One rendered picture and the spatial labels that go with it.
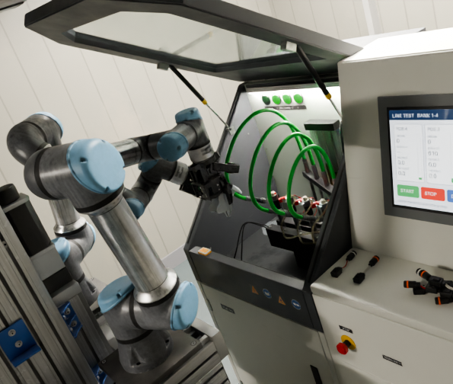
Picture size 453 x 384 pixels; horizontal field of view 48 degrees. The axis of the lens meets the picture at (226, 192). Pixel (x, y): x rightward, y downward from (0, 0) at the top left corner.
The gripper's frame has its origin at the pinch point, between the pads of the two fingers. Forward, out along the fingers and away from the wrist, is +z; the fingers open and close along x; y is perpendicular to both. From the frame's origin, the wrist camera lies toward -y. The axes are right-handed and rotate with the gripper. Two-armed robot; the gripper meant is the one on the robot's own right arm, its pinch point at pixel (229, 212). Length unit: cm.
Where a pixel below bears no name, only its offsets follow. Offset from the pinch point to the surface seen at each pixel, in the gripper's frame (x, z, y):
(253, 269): -5.2, 27.1, -4.8
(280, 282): 9.5, 27.1, -3.2
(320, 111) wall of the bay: -5, -10, -57
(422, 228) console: 48, 14, -28
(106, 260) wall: -207, 86, -21
